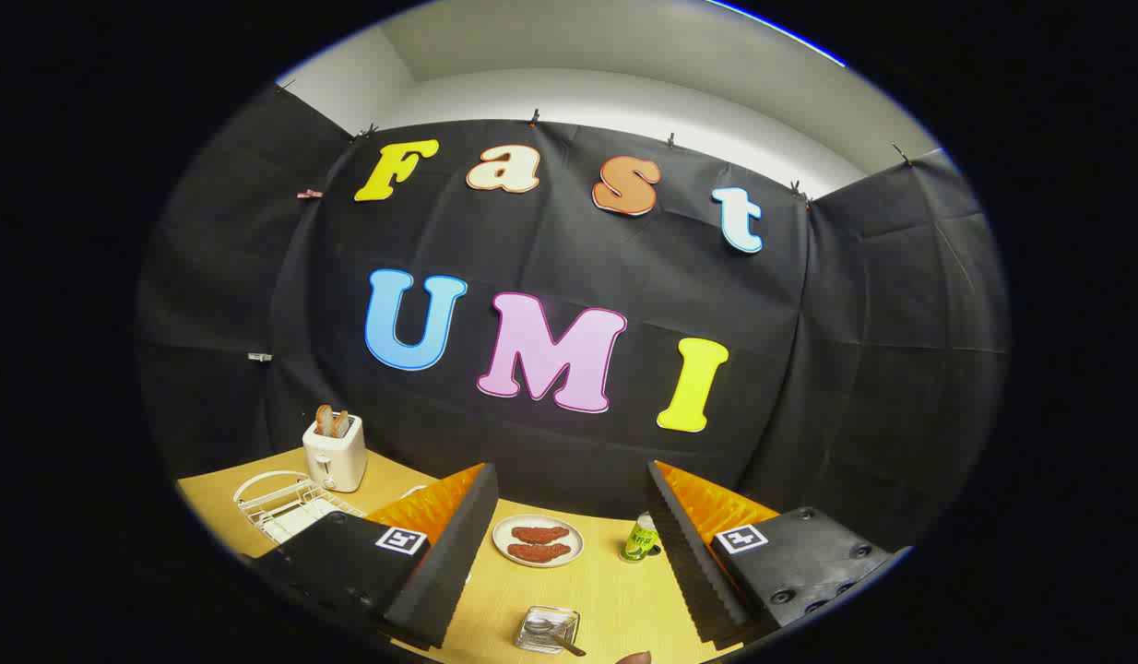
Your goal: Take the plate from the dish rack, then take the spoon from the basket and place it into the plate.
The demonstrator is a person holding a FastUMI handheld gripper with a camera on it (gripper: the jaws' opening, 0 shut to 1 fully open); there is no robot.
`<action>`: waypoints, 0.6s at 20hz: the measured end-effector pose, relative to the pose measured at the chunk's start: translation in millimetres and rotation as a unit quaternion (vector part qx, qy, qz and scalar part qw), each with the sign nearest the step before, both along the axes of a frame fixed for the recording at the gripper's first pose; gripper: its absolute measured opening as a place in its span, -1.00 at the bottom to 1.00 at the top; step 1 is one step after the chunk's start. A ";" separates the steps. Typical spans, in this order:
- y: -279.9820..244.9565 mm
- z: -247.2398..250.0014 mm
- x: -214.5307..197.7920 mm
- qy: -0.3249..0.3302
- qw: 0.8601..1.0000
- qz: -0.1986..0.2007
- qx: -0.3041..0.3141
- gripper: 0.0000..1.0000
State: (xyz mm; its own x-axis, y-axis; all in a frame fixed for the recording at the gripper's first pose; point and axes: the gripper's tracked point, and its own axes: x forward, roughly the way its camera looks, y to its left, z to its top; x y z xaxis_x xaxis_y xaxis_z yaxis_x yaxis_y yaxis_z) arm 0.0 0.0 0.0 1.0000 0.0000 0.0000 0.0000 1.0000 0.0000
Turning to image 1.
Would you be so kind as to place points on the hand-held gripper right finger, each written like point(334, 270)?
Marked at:
point(693, 572)

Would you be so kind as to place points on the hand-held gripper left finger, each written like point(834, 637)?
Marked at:
point(449, 572)

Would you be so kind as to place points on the white plate with meat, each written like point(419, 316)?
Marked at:
point(501, 539)

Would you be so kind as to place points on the green label drink bottle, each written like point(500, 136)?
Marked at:
point(639, 542)

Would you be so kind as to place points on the red meat piece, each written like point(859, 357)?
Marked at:
point(539, 552)
point(539, 534)

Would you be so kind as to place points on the white toaster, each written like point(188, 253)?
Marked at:
point(334, 461)

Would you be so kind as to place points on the toasted bread slice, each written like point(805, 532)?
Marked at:
point(342, 424)
point(325, 421)

